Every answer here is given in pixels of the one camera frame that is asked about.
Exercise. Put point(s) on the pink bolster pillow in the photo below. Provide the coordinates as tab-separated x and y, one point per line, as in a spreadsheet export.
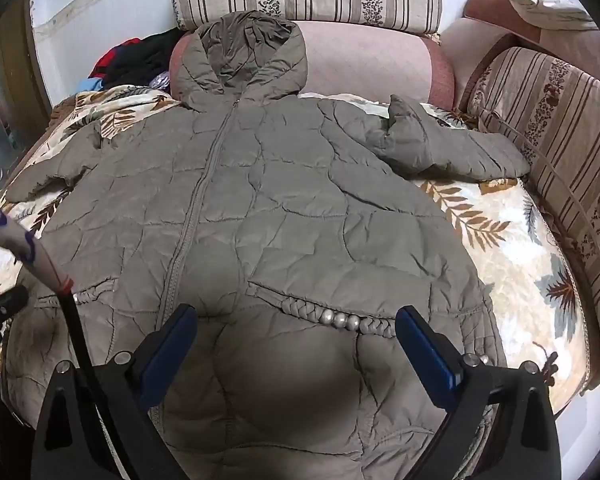
360	60

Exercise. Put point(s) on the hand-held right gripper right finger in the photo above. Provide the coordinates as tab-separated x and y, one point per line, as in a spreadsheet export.
425	355

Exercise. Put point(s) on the black garment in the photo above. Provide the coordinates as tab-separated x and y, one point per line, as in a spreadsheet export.
145	57

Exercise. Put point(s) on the red garment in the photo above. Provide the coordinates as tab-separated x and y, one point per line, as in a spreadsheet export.
111	57

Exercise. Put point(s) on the purple plastic bag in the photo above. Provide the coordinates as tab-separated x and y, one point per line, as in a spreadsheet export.
160	81

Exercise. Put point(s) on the cream cloth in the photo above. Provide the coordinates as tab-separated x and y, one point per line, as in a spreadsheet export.
545	2

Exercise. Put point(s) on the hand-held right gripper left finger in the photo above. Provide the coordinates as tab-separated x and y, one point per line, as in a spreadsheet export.
167	355

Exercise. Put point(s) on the wooden door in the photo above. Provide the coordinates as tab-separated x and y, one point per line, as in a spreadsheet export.
10	90

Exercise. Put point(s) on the leaf print blanket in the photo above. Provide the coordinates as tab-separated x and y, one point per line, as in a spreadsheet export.
505	240

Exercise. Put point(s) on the blue cloth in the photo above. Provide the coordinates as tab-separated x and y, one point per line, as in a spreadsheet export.
91	85

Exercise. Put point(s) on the pink brown sofa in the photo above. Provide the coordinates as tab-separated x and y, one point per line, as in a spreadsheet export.
475	55

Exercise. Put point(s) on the olive quilted hooded jacket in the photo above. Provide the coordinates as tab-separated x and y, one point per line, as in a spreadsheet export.
290	200

